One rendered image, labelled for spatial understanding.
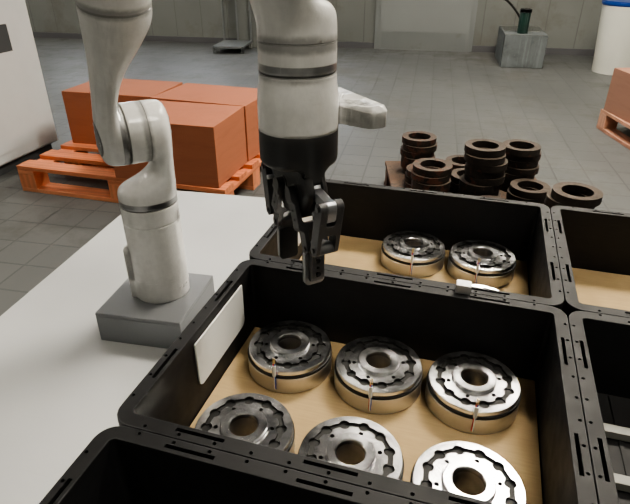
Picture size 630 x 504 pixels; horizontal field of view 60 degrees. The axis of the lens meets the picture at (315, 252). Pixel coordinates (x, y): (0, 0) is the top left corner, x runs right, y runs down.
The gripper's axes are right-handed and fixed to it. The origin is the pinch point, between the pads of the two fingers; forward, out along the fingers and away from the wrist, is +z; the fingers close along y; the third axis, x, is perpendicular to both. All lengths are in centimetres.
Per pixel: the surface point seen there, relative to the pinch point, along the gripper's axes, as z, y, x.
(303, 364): 14.4, 0.7, -0.1
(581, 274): 17, 0, 51
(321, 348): 14.4, -0.9, 3.2
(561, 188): 59, -91, 166
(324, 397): 17.2, 4.1, 0.9
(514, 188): 75, -128, 181
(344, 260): 17.2, -22.2, 19.3
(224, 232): 30, -66, 13
